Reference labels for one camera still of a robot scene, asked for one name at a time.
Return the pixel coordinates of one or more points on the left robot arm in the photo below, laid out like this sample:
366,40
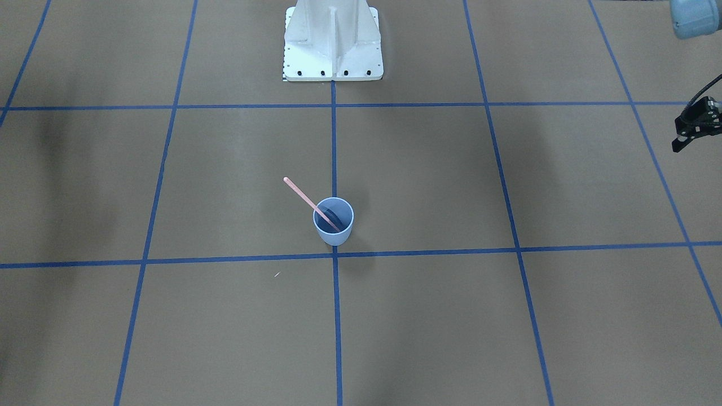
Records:
692,19

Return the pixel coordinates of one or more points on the white central pillar with base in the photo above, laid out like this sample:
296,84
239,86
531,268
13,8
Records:
332,41

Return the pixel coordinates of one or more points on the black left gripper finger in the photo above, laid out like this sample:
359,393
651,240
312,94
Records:
700,119

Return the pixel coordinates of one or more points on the pink chopstick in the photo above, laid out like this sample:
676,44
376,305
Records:
310,203

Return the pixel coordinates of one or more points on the blue plastic cup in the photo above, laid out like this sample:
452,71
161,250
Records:
335,221

